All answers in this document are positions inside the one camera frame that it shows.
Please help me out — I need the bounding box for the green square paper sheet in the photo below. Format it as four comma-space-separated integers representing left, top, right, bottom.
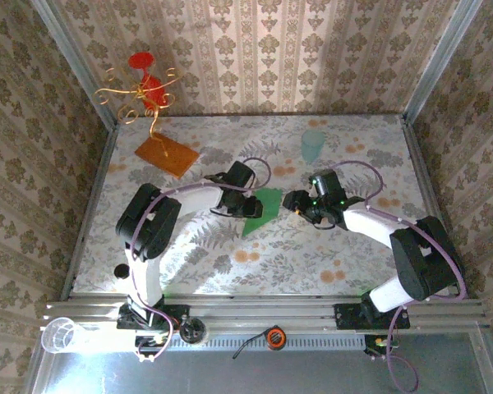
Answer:
241, 186, 284, 238

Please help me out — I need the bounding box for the floral table cover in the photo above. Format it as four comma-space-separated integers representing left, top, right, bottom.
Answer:
71, 113, 453, 297

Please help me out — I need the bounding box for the teal translucent cup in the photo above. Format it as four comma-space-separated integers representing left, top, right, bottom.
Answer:
300, 130, 326, 163

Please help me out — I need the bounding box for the orange black tape measure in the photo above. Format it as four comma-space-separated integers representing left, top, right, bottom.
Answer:
231, 325, 288, 358

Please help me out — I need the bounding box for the black round knob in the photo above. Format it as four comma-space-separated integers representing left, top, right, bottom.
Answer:
178, 318, 209, 344

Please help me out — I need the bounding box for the small circuit board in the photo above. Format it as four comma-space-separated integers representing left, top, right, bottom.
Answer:
363, 334, 400, 359
133, 332, 169, 365

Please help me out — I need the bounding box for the red wine glass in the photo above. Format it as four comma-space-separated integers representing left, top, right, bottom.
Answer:
127, 52, 168, 111

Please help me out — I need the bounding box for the clear plastic cup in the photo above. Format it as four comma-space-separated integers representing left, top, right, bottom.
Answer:
40, 317, 87, 355

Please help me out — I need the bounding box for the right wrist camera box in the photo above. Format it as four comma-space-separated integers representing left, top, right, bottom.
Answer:
310, 168, 347, 203

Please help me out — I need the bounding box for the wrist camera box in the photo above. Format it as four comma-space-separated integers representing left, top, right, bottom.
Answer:
224, 160, 256, 190
310, 168, 347, 203

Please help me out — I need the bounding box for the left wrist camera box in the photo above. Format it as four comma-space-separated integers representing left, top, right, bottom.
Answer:
224, 160, 256, 190

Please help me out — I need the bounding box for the gold wire stand orange base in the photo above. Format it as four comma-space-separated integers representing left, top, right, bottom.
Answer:
93, 66, 201, 179

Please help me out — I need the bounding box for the aluminium frame rail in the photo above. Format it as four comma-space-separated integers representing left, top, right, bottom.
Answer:
44, 291, 489, 334

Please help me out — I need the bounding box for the metal table side rail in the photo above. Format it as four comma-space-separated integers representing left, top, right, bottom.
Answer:
60, 125, 119, 300
401, 114, 470, 300

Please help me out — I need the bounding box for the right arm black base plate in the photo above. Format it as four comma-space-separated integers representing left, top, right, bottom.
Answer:
334, 302, 411, 332

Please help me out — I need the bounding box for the slotted grey cable duct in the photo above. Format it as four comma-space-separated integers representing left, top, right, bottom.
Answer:
205, 332, 366, 350

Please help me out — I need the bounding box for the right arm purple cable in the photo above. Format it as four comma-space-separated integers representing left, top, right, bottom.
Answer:
328, 159, 469, 393

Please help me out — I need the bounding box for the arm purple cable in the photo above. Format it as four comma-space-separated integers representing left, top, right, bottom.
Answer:
328, 159, 469, 393
129, 157, 272, 365

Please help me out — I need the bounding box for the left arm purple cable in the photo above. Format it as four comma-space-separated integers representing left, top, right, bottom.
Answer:
129, 157, 272, 365

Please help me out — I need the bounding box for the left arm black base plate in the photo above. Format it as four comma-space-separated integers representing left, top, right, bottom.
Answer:
117, 305, 190, 332

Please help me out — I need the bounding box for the metal corner post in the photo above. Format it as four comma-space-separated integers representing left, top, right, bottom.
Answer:
29, 0, 120, 131
401, 0, 484, 124

